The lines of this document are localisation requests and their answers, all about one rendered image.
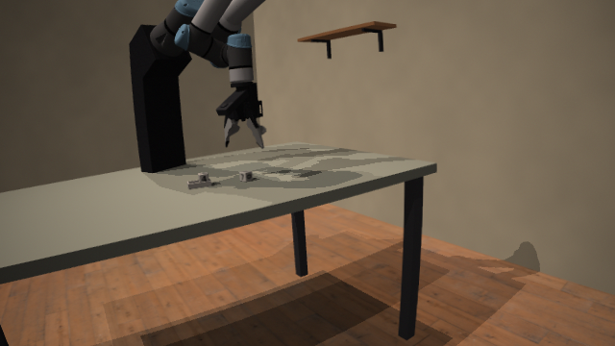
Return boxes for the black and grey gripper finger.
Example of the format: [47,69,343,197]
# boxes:
[246,107,266,148]
[224,115,240,147]

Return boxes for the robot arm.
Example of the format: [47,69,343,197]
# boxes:
[150,0,265,115]

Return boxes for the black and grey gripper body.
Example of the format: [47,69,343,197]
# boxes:
[230,82,263,122]

